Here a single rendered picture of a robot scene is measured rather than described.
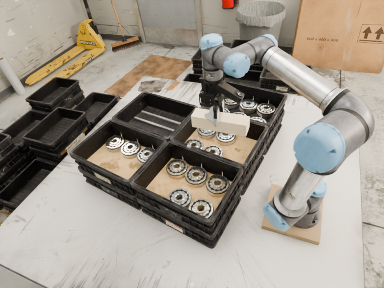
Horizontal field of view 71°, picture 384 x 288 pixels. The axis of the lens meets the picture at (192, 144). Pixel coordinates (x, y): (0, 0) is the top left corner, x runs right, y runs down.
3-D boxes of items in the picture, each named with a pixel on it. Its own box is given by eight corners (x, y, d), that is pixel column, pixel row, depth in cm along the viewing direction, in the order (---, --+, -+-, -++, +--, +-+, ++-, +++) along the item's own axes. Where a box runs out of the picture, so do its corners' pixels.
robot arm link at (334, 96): (403, 108, 68) (266, 23, 92) (378, 127, 65) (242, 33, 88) (378, 136, 78) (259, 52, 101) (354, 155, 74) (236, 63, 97)
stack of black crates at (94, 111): (103, 119, 282) (92, 91, 259) (127, 123, 272) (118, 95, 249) (79, 144, 256) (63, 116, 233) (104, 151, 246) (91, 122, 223)
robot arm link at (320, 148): (305, 217, 107) (379, 126, 64) (279, 239, 102) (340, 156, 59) (283, 195, 113) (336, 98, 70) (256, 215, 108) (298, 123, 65)
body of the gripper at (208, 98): (206, 96, 114) (204, 70, 105) (225, 99, 111) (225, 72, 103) (199, 107, 109) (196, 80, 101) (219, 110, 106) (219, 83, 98)
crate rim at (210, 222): (244, 171, 116) (244, 167, 115) (211, 227, 99) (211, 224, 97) (169, 143, 134) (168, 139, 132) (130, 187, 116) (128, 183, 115)
